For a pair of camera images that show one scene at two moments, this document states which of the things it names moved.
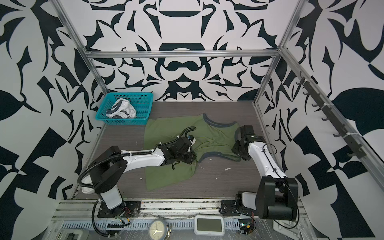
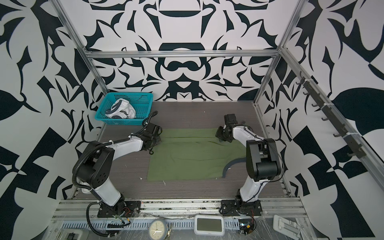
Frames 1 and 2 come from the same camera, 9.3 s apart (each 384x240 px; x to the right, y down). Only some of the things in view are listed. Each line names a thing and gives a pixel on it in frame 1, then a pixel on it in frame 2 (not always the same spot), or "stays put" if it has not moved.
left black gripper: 192,157 to 159,140
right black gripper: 234,150 to 218,134
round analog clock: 157,229 stays put
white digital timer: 212,225 stays put
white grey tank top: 122,109 stays put
